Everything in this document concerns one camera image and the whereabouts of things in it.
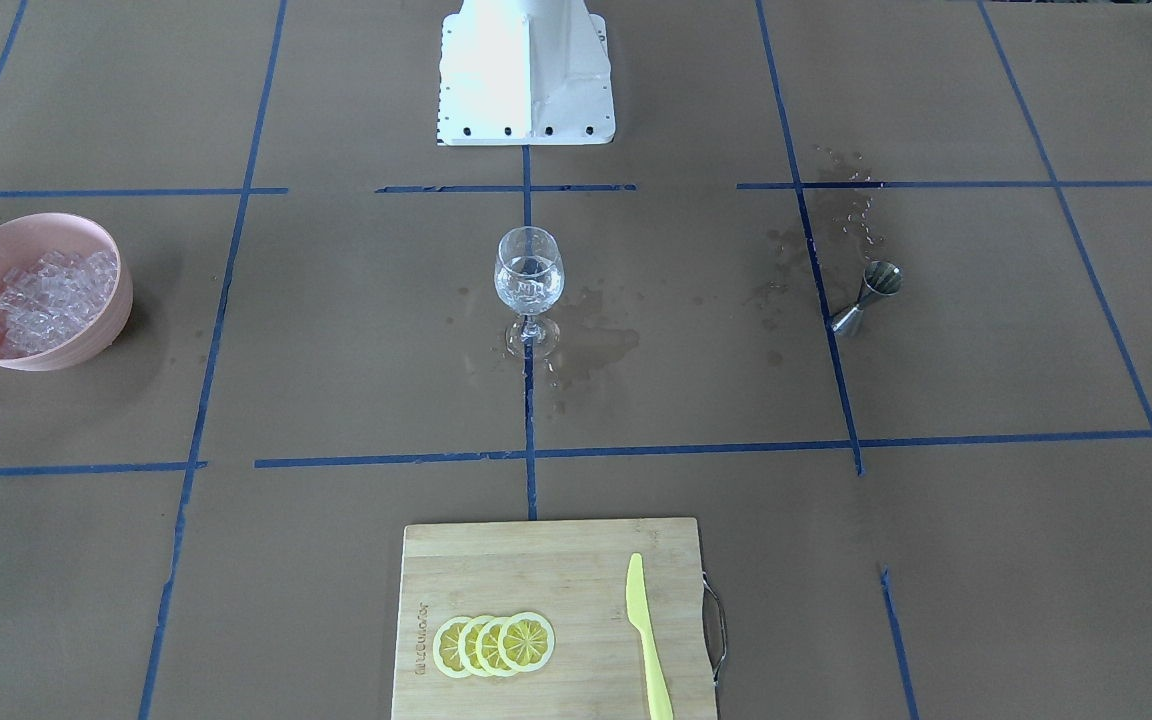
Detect steel double jigger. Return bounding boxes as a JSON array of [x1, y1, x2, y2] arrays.
[[829, 260, 904, 338]]

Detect clear wine glass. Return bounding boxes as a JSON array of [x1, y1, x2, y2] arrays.
[[493, 225, 566, 357]]

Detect pile of ice cubes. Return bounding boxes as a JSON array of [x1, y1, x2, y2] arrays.
[[0, 250, 119, 359]]

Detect bamboo cutting board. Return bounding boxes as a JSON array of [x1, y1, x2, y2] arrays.
[[391, 518, 718, 719]]

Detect yellow plastic knife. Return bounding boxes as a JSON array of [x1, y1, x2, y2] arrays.
[[623, 552, 675, 719]]

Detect pink bowl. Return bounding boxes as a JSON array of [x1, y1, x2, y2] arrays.
[[0, 211, 132, 372]]

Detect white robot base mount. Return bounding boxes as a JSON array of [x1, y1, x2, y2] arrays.
[[435, 1, 617, 147]]

